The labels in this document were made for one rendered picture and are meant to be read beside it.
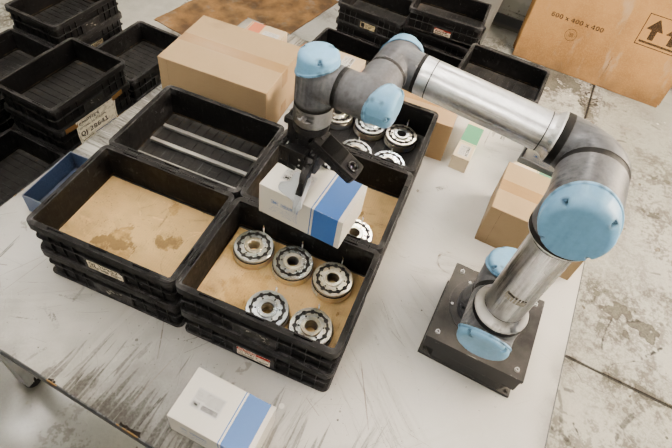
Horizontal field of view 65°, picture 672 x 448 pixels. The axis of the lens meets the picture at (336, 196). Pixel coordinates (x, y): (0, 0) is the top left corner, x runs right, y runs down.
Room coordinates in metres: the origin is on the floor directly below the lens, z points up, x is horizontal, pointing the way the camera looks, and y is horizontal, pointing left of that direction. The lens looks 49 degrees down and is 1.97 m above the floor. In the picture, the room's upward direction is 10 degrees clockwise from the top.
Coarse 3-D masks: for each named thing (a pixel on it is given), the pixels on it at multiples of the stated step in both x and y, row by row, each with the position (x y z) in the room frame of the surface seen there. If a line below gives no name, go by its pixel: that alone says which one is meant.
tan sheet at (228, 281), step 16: (224, 256) 0.74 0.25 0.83; (208, 272) 0.68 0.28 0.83; (224, 272) 0.69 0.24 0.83; (240, 272) 0.70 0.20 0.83; (256, 272) 0.71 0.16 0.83; (208, 288) 0.64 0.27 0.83; (224, 288) 0.65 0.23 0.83; (240, 288) 0.65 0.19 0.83; (256, 288) 0.66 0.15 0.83; (272, 288) 0.67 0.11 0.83; (288, 288) 0.68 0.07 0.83; (304, 288) 0.69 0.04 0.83; (352, 288) 0.71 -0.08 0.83; (240, 304) 0.61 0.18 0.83; (288, 304) 0.64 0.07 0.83; (304, 304) 0.64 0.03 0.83; (320, 304) 0.65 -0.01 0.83; (336, 304) 0.66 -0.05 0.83; (352, 304) 0.67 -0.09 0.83; (288, 320) 0.59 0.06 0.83; (336, 320) 0.62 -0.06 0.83; (336, 336) 0.58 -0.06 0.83
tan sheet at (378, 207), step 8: (368, 192) 1.05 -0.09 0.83; (376, 192) 1.05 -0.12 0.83; (368, 200) 1.02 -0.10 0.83; (376, 200) 1.02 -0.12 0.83; (384, 200) 1.03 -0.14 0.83; (392, 200) 1.03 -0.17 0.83; (368, 208) 0.99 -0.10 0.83; (376, 208) 0.99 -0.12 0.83; (384, 208) 1.00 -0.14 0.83; (392, 208) 1.00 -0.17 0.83; (360, 216) 0.95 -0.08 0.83; (368, 216) 0.96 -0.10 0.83; (376, 216) 0.96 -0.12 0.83; (384, 216) 0.97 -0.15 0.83; (368, 224) 0.93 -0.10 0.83; (376, 224) 0.93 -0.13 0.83; (384, 224) 0.94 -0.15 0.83; (376, 232) 0.91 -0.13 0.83; (376, 240) 0.88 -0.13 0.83
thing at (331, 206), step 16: (272, 176) 0.76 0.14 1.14; (288, 176) 0.77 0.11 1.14; (320, 176) 0.78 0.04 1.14; (336, 176) 0.79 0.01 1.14; (272, 192) 0.72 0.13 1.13; (320, 192) 0.74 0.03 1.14; (336, 192) 0.75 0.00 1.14; (352, 192) 0.75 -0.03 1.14; (272, 208) 0.72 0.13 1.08; (288, 208) 0.71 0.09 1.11; (304, 208) 0.69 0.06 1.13; (320, 208) 0.69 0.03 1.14; (336, 208) 0.70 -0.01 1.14; (352, 208) 0.71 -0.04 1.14; (288, 224) 0.71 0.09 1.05; (304, 224) 0.69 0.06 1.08; (320, 224) 0.68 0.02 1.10; (336, 224) 0.67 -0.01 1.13; (352, 224) 0.73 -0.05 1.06; (336, 240) 0.67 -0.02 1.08
